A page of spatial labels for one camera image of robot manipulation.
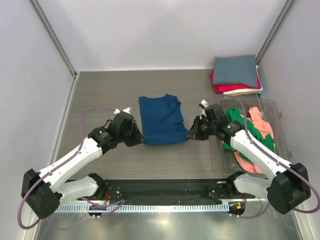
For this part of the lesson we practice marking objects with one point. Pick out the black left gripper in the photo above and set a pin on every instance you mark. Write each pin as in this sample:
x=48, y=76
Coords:
x=138, y=138

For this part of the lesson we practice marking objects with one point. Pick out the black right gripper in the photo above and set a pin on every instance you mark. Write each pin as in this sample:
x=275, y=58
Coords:
x=195, y=131

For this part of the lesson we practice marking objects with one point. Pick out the blue mickey print t-shirt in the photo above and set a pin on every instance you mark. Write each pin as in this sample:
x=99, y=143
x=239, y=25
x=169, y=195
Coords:
x=162, y=120

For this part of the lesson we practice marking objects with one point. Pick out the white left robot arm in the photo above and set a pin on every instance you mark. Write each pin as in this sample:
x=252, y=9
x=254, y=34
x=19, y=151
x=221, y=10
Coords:
x=45, y=190

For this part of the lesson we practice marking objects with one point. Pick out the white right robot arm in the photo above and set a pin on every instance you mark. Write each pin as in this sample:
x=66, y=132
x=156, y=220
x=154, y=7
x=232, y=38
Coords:
x=284, y=185

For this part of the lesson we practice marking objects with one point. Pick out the green t-shirt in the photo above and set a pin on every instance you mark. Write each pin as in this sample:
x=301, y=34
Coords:
x=259, y=128

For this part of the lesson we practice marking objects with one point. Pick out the folded red t-shirt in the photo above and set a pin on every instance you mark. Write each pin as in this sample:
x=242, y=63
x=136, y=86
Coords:
x=220, y=88

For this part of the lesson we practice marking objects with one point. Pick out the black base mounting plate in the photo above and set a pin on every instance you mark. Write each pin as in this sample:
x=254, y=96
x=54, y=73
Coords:
x=172, y=192

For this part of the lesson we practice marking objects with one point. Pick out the clear plastic bin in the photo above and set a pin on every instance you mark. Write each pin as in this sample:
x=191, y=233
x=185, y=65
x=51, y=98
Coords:
x=222, y=162

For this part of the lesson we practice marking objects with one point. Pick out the salmon pink t-shirt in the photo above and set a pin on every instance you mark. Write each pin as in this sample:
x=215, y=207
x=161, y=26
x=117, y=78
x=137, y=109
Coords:
x=245, y=163

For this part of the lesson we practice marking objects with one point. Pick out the folded cream t-shirt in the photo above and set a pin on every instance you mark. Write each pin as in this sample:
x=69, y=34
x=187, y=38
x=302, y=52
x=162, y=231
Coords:
x=246, y=91

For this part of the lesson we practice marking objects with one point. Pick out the folded grey-blue t-shirt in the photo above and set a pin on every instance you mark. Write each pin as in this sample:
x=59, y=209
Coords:
x=235, y=70

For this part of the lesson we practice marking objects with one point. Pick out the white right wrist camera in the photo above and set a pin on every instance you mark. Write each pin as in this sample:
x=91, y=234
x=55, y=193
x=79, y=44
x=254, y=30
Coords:
x=203, y=104

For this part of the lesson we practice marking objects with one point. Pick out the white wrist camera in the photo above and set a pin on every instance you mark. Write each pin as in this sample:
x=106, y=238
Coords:
x=127, y=110
x=203, y=104

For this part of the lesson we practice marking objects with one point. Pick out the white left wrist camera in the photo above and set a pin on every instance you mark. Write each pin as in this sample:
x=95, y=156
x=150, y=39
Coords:
x=127, y=110

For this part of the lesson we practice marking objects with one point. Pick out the slotted cable duct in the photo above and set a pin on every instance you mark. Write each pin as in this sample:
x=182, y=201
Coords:
x=83, y=207

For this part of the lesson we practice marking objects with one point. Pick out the left aluminium frame post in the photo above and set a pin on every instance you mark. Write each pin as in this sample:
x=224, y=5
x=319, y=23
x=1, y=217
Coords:
x=52, y=35

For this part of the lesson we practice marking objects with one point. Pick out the aluminium frame post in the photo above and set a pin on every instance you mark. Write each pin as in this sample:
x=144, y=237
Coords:
x=280, y=19
x=52, y=35

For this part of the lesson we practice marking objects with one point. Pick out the right aluminium frame post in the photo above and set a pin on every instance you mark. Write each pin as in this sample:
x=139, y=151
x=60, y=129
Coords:
x=280, y=19

